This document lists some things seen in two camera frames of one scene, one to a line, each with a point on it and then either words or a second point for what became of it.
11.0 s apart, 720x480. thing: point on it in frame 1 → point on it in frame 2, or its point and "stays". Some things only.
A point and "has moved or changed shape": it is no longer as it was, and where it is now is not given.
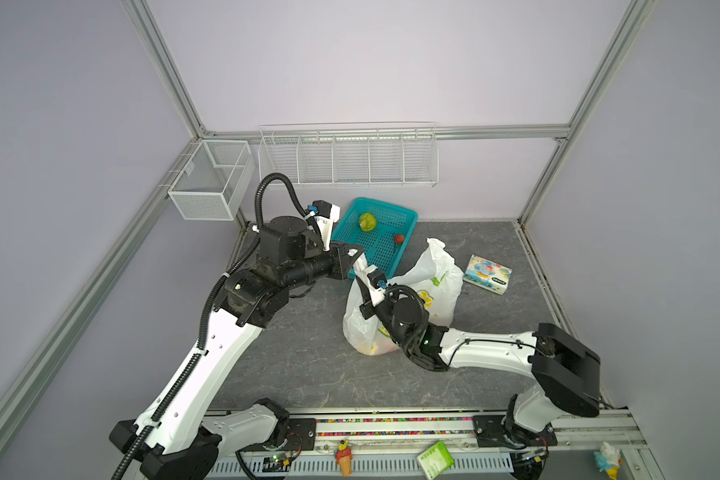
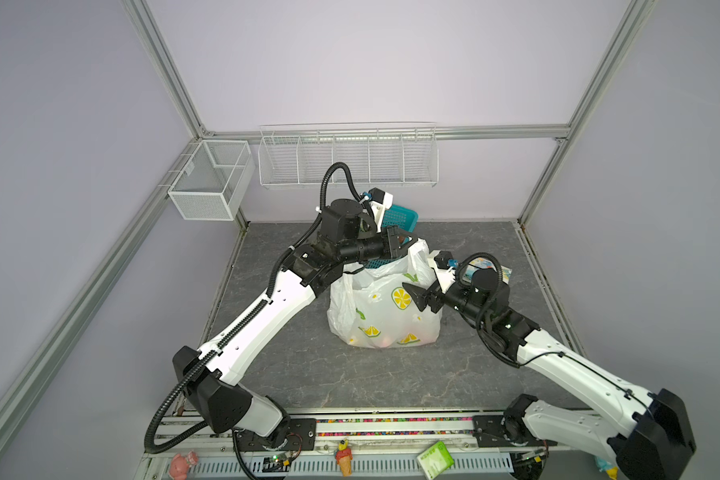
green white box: (435, 461) stays
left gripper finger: (349, 253) → (403, 250)
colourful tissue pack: (488, 274) stays
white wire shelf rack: (350, 154) stays
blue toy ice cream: (608, 458) stays
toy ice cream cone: (344, 457) stays
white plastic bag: (438, 283) has moved or changed shape
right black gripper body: (384, 314) → (438, 298)
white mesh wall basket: (214, 181) stays
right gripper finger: (366, 297) → (418, 295)
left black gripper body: (334, 269) → (388, 243)
